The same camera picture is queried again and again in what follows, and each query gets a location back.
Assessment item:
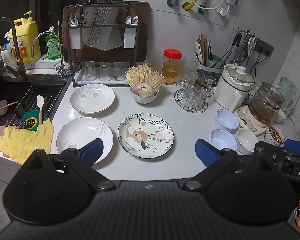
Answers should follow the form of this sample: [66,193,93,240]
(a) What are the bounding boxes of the white pot lid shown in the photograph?
[224,64,255,86]

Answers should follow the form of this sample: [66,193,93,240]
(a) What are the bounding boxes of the bundle of chopsticks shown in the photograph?
[195,33,212,66]

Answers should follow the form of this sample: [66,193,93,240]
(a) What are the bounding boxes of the patterned steel cleaver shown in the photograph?
[83,6,124,51]

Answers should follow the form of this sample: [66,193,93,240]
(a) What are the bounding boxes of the black metal dish rack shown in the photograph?
[67,1,142,85]

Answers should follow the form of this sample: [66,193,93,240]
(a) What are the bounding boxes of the bowl of mixed grains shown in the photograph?
[264,124,285,147]

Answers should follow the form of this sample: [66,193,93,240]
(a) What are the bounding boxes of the kitchen scissors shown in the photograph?
[247,37,257,53]

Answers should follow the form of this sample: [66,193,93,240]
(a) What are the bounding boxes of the hanging metal kitchen utensils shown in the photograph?
[229,28,258,67]

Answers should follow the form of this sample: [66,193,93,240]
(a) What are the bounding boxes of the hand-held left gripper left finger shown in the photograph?
[22,138,117,191]

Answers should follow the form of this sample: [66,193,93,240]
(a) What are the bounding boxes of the white bowl with vegetables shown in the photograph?
[130,86,158,104]

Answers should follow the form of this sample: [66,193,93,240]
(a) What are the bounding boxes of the cream kettle base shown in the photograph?
[234,105,268,137]

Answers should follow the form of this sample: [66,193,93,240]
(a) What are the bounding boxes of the dark wall power strip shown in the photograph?
[250,38,275,57]

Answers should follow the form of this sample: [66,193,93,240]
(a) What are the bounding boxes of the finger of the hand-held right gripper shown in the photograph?
[265,147,290,164]
[284,139,300,154]

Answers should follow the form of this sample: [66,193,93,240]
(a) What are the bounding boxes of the white silicone spatula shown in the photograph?
[36,95,45,126]

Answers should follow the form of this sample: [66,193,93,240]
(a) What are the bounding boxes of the yellow dish cloth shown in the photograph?
[0,118,54,165]

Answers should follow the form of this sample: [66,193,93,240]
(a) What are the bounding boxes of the chrome kitchen faucet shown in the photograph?
[31,31,67,78]

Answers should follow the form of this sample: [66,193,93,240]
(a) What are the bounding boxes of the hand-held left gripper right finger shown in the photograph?
[183,139,275,191]

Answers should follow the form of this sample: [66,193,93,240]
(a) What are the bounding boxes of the small white bowl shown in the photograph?
[237,128,259,155]

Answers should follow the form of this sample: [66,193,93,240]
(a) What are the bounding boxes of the cut purple onion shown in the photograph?
[132,83,155,97]

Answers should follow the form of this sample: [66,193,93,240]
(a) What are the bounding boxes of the light blue bowl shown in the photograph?
[214,109,240,132]
[209,129,237,153]

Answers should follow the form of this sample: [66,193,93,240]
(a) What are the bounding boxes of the green round scrub pad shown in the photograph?
[21,109,44,132]

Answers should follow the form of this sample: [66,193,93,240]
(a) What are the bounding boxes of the white and blue bottle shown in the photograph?
[0,32,15,63]

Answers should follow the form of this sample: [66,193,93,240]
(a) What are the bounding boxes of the pale green electric kettle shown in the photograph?
[275,77,300,123]

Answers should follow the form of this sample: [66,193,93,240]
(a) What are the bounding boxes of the glass jar with red lid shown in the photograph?
[162,49,183,85]

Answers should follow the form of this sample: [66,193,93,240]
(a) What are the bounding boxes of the black kitchen faucet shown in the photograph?
[0,17,28,81]

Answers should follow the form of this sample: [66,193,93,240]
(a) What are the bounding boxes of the white leaf print plate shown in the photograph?
[70,83,115,114]
[56,117,114,165]

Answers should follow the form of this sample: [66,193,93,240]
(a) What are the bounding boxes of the wire cup rack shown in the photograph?
[174,76,215,113]

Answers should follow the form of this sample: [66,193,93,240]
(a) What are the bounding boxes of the floral plate with blue rim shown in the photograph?
[117,114,175,159]

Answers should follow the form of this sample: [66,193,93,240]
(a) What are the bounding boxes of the green dish soap bottle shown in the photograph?
[45,26,61,61]

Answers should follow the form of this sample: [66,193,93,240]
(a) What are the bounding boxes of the brown wooden cutting board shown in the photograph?
[62,1,151,63]

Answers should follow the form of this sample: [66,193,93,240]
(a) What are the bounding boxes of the wooden chopsticks pair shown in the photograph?
[0,101,19,113]

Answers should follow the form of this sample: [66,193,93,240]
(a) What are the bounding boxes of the yellow detergent bottle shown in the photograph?
[9,11,42,65]

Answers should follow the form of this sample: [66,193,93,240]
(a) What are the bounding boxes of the dark steel wool scrubber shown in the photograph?
[13,119,33,130]

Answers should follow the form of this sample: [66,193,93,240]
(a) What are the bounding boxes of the glass kettle with tea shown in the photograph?
[248,82,285,126]

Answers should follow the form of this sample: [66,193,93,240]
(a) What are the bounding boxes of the bowl with enoki and onion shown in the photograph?
[125,62,164,92]

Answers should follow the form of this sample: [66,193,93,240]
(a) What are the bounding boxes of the white cutlery cup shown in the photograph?
[69,16,82,50]
[123,15,139,49]

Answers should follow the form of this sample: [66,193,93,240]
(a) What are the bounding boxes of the green utensil holder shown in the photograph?
[197,54,231,80]

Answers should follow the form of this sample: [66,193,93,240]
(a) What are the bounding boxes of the white pot with handle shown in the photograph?
[213,64,255,112]

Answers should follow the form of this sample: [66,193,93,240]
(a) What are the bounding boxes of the black sink drain rack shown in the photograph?
[14,82,66,120]

